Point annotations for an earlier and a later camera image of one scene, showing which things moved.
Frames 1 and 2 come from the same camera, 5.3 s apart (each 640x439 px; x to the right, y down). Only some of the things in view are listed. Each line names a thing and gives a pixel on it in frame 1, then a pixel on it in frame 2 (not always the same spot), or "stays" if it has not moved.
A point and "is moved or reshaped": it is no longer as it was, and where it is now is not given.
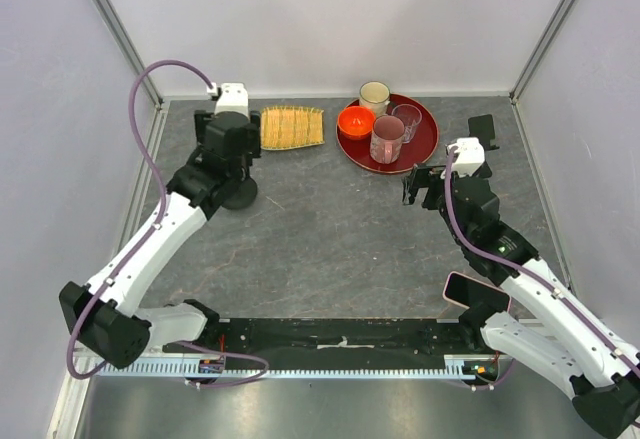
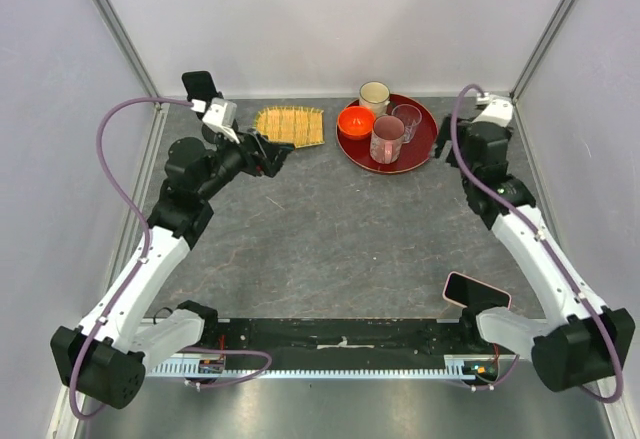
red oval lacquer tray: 357,152 stays
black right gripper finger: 410,179 → 439,147
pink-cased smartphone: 468,291 stays
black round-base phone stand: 246,190 is moved or reshaped
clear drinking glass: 411,116 stays
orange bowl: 356,121 stays
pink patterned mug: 386,139 stays
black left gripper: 254,146 → 254,163
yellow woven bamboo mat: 288,127 stays
